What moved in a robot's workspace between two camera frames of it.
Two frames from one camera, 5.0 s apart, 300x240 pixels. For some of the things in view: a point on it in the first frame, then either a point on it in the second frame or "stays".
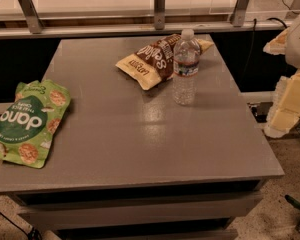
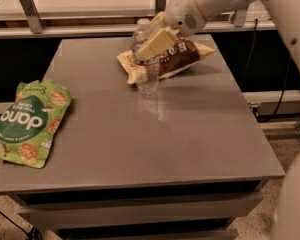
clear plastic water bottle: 186,65 -> 147,71
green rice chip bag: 22,132 stays
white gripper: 299,47 -> 180,13
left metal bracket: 29,10 stays
